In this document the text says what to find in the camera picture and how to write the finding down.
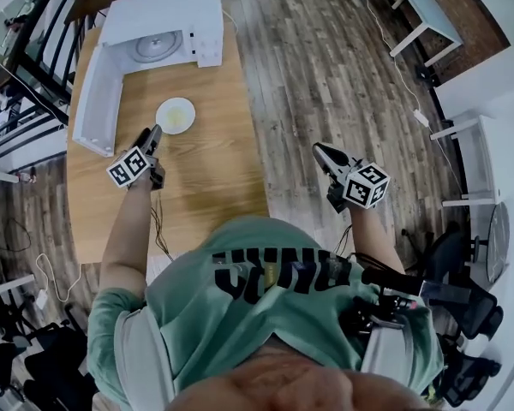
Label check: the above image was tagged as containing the white plate with food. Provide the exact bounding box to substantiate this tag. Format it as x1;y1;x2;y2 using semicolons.
155;97;197;135

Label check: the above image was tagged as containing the round dark glass table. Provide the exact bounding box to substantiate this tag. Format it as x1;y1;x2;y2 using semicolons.
484;200;511;285

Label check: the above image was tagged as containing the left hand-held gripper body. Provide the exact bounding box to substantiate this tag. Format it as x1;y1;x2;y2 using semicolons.
105;146;167;192

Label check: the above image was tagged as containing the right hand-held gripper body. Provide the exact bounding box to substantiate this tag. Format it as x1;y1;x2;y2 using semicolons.
326;160;391;213

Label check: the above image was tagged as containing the black box device with cables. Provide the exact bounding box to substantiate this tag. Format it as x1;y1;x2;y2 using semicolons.
340;265;472;331

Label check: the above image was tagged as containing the white microwave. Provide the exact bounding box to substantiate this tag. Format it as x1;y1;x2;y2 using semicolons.
71;0;224;158

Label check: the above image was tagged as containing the black metal railing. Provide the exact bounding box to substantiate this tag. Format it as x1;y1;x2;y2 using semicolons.
0;0;91;162

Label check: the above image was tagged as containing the black mesh office chair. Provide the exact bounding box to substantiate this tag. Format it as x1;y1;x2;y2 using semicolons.
0;301;39;402
23;319;98;411
400;223;505;343
434;335;503;407

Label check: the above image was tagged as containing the person's left forearm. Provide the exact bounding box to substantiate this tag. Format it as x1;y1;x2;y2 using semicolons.
99;180;155;293

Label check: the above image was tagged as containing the green t-shirt with black print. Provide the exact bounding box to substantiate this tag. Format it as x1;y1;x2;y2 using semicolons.
87;216;445;411

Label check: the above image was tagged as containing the thin white cable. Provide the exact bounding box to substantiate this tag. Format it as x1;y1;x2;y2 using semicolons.
220;9;240;37

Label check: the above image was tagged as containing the white table with pale top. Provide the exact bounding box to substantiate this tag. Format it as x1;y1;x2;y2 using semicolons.
354;0;463;69

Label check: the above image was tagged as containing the white floor cable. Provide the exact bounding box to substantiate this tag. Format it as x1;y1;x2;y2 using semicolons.
332;0;468;188
34;253;83;304

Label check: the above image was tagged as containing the white shoulder strap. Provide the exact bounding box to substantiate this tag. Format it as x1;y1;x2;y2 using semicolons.
113;306;176;411
359;323;416;387

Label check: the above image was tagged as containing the person's right forearm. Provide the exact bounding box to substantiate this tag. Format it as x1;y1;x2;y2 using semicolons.
346;205;406;276

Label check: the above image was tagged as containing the person's face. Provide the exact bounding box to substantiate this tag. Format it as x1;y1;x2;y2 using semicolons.
166;348;425;411

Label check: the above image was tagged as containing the white side table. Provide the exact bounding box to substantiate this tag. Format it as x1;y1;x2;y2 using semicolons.
429;115;505;208

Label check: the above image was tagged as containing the black floor cable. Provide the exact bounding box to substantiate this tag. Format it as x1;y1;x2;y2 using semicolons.
0;217;33;273

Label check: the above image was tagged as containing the glass turntable plate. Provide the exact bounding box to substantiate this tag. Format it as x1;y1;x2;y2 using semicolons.
134;31;185;63

